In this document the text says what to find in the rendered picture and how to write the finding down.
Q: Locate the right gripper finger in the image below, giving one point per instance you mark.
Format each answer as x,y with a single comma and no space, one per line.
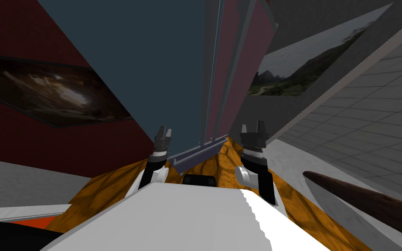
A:
244,129
261,127

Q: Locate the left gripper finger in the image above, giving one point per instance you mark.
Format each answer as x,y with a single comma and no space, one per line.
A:
161,131
168,133

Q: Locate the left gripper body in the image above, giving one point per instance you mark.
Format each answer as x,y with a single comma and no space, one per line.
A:
162,143

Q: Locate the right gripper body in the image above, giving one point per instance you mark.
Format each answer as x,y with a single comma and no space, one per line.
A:
254,140

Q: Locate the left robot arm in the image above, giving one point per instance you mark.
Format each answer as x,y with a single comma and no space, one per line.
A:
147,174

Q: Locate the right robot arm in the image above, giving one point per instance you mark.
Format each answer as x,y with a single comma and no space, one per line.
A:
265,181

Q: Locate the dark blue door leaf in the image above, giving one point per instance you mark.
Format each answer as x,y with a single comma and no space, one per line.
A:
145,62

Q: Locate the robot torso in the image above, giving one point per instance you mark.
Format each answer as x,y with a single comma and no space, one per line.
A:
187,219

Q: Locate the white and orange furniture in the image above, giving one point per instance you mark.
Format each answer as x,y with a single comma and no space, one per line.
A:
19,212

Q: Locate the mountain landscape wall picture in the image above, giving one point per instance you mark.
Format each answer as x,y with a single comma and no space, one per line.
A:
302,66

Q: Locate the dark brown cloudy wall picture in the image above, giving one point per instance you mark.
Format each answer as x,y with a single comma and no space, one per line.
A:
54,94

